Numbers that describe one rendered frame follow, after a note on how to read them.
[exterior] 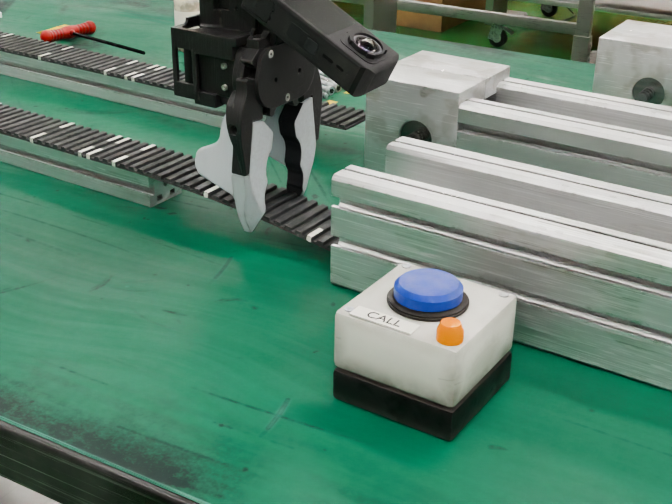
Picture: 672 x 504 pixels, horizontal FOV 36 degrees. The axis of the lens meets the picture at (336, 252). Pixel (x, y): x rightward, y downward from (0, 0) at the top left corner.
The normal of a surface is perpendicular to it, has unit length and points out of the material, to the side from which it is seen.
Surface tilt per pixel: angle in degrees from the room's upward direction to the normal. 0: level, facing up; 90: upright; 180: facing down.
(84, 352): 0
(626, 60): 90
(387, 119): 90
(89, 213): 0
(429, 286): 3
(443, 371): 90
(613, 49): 90
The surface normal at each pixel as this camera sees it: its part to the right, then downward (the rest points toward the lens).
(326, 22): 0.39, -0.68
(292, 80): 0.84, 0.25
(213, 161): -0.54, 0.20
